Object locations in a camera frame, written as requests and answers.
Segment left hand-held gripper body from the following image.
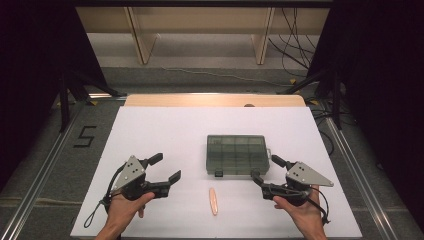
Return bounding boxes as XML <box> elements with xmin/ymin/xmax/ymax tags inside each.
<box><xmin>113</xmin><ymin>155</ymin><xmax>171</xmax><ymax>202</ymax></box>

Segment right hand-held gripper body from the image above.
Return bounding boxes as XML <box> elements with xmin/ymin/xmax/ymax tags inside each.
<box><xmin>261</xmin><ymin>161</ymin><xmax>335</xmax><ymax>207</ymax></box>

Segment clear grey compartment box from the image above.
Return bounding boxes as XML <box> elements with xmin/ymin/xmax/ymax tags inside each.
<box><xmin>205</xmin><ymin>134</ymin><xmax>273</xmax><ymax>178</ymax></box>

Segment orange soft lure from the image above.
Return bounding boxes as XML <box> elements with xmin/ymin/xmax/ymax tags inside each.
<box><xmin>208</xmin><ymin>187</ymin><xmax>219</xmax><ymax>216</ymax></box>

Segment person's right hand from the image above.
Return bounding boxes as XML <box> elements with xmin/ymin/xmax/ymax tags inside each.
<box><xmin>273</xmin><ymin>185</ymin><xmax>326</xmax><ymax>231</ymax></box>

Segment person's left hand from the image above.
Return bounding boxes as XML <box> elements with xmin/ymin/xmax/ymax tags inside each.
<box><xmin>105</xmin><ymin>191</ymin><xmax>156</xmax><ymax>231</ymax></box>

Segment white board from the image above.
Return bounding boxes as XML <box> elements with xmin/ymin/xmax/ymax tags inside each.
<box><xmin>70</xmin><ymin>106</ymin><xmax>363</xmax><ymax>239</ymax></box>

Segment wooden table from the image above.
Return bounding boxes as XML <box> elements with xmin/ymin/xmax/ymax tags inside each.
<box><xmin>123</xmin><ymin>93</ymin><xmax>307</xmax><ymax>108</ymax></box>

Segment black metal stand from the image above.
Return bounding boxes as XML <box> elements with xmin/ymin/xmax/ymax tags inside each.
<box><xmin>58</xmin><ymin>69</ymin><xmax>128</xmax><ymax>133</ymax></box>
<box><xmin>276</xmin><ymin>68</ymin><xmax>345</xmax><ymax>131</ymax></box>

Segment dark curtain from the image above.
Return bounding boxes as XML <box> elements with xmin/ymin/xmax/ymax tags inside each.
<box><xmin>0</xmin><ymin>0</ymin><xmax>108</xmax><ymax>189</ymax></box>
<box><xmin>307</xmin><ymin>0</ymin><xmax>424</xmax><ymax>231</ymax></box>

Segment light wooden shelf unit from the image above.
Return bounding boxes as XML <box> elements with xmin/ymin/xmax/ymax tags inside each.
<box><xmin>75</xmin><ymin>6</ymin><xmax>331</xmax><ymax>66</ymax></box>

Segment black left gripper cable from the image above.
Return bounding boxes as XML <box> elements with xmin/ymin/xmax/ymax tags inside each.
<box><xmin>83</xmin><ymin>163</ymin><xmax>128</xmax><ymax>229</ymax></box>

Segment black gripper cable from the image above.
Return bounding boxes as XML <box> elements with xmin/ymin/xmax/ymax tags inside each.
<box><xmin>83</xmin><ymin>163</ymin><xmax>128</xmax><ymax>229</ymax></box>
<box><xmin>307</xmin><ymin>187</ymin><xmax>331</xmax><ymax>225</ymax></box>

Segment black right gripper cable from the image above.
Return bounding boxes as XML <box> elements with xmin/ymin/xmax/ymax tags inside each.
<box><xmin>307</xmin><ymin>187</ymin><xmax>331</xmax><ymax>225</ymax></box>

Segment metal floor rail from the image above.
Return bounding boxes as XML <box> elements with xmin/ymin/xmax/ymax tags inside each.
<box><xmin>323</xmin><ymin>116</ymin><xmax>400</xmax><ymax>240</ymax></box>
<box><xmin>0</xmin><ymin>99</ymin><xmax>86</xmax><ymax>240</ymax></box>

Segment black floor cables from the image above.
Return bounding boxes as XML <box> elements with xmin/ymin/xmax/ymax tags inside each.
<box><xmin>304</xmin><ymin>95</ymin><xmax>336</xmax><ymax>157</ymax></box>

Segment white floor cable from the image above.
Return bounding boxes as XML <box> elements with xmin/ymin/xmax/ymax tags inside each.
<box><xmin>161</xmin><ymin>66</ymin><xmax>285</xmax><ymax>88</ymax></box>

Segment black hanging cables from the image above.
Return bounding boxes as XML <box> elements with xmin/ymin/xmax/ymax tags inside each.
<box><xmin>268</xmin><ymin>7</ymin><xmax>318</xmax><ymax>78</ymax></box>

